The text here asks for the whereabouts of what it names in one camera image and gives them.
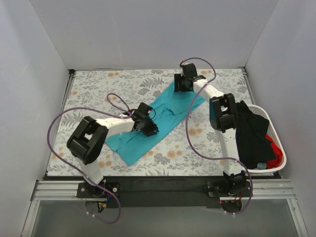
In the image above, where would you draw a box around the teal t shirt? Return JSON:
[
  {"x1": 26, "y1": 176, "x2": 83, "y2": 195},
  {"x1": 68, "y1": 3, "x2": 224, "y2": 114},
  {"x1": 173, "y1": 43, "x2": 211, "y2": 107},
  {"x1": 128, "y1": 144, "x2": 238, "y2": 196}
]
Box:
[{"x1": 105, "y1": 82, "x2": 207, "y2": 166}]

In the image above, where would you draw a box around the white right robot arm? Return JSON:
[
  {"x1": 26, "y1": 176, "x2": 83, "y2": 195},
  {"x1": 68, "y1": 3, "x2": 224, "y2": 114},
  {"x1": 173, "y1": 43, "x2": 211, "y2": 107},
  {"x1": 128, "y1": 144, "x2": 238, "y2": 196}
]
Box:
[{"x1": 174, "y1": 62, "x2": 243, "y2": 176}]

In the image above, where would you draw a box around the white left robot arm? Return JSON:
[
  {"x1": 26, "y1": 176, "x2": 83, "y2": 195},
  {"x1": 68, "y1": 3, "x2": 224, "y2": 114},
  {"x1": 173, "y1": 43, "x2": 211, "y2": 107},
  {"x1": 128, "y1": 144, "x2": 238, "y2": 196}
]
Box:
[{"x1": 67, "y1": 102, "x2": 158, "y2": 198}]

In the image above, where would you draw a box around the floral table cloth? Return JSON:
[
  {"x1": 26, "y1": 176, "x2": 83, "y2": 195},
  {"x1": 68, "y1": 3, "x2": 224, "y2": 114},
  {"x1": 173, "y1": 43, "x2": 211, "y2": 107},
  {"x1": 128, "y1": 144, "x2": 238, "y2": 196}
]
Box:
[{"x1": 47, "y1": 68, "x2": 255, "y2": 177}]

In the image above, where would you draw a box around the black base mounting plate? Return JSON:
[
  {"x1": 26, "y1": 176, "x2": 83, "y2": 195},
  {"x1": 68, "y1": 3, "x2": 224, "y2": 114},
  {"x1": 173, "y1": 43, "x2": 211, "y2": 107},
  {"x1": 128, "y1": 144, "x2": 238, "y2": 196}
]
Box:
[{"x1": 76, "y1": 175, "x2": 252, "y2": 209}]

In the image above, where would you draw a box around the black t shirt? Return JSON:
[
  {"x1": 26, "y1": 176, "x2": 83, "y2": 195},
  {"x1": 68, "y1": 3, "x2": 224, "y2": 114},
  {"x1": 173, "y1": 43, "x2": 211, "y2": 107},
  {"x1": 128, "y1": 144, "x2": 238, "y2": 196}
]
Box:
[{"x1": 236, "y1": 101, "x2": 275, "y2": 169}]

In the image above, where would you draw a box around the white laundry basket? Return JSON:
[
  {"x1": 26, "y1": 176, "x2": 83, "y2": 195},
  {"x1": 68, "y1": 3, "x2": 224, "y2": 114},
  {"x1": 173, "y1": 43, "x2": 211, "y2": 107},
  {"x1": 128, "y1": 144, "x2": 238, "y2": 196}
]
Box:
[{"x1": 247, "y1": 104, "x2": 286, "y2": 174}]

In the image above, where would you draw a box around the red t shirt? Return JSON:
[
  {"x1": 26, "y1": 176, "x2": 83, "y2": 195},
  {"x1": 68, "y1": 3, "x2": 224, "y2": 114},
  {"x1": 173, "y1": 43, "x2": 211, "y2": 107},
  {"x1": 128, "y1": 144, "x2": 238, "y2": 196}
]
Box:
[{"x1": 265, "y1": 134, "x2": 283, "y2": 169}]

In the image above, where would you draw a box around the aluminium front rail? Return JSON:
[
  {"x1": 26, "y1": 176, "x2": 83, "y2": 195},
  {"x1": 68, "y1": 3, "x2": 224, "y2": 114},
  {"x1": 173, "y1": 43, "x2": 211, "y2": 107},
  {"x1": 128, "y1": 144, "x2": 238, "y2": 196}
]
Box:
[{"x1": 22, "y1": 179, "x2": 308, "y2": 237}]

